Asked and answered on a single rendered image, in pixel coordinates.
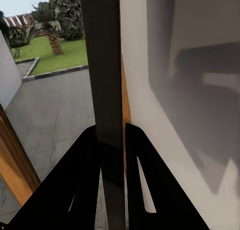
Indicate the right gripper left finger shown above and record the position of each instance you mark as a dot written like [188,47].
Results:
[67,198]

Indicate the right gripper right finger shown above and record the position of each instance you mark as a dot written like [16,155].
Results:
[174,210]

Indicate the poster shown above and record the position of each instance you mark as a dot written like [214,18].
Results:
[102,31]

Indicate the door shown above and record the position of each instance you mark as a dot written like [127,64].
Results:
[45,98]

